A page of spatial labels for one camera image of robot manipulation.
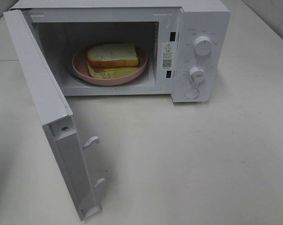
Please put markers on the white microwave oven body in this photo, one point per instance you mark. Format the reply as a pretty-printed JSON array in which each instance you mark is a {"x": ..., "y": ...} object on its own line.
[{"x": 64, "y": 27}]

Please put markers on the pink plate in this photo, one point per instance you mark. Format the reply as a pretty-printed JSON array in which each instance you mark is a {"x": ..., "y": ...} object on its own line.
[{"x": 79, "y": 64}]

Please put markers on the warning label sticker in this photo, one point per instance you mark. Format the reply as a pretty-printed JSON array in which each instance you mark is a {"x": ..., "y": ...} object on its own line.
[{"x": 167, "y": 55}]

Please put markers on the white power knob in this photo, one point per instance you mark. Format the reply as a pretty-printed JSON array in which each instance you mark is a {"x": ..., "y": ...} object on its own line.
[{"x": 203, "y": 44}]

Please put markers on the round door release button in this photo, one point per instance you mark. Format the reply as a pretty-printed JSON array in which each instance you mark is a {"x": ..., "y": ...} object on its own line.
[{"x": 192, "y": 93}]

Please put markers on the white microwave door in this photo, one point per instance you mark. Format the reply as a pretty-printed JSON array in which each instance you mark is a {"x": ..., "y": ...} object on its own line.
[{"x": 55, "y": 115}]

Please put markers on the white timer knob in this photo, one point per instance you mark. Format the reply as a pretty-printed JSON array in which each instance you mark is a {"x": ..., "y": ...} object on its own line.
[{"x": 197, "y": 74}]

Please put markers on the toast sandwich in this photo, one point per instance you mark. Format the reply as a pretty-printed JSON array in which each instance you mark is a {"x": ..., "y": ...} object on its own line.
[{"x": 110, "y": 61}]

